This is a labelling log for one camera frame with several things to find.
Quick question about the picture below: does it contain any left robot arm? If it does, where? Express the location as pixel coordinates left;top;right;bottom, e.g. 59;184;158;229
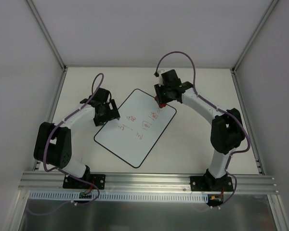
33;88;120;188

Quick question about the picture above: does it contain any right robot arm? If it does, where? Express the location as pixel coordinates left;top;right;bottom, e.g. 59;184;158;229
154;70;245;191

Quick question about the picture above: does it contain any right aluminium frame post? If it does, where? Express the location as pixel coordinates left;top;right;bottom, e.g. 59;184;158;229
232;0;279;73

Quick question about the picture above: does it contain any white whiteboard black rim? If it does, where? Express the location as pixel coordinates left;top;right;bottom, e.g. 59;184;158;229
94;89;177;168

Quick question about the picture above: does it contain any aluminium frame post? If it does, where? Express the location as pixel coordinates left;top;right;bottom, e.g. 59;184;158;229
25;0;66;71
232;0;279;73

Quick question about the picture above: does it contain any left aluminium frame post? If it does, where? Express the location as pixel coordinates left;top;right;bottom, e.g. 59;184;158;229
25;0;66;71

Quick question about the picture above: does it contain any white slotted cable duct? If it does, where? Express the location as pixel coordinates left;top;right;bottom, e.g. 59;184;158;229
28;191;209;204

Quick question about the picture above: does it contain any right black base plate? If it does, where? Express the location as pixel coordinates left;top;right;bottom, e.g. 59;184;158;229
190;176;234;192

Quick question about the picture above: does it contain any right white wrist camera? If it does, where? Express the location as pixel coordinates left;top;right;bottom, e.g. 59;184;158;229
157;69;166;86

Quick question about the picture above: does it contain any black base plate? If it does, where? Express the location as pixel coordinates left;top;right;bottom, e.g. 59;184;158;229
190;176;234;192
63;172;105;190

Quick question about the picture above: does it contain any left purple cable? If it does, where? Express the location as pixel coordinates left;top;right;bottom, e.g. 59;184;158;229
26;73;105;216

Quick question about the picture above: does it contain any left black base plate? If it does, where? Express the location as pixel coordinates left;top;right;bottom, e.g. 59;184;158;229
63;172;105;190

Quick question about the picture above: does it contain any red whiteboard eraser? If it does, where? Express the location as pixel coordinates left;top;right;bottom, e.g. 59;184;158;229
155;96;167;108

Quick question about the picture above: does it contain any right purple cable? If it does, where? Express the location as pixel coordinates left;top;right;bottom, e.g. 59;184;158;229
154;51;251;211

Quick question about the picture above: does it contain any aluminium mounting rail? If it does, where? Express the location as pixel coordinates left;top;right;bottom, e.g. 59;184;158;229
18;171;279;195

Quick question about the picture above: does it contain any purple cable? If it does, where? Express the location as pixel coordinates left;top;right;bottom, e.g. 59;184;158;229
26;73;105;216
154;51;251;211

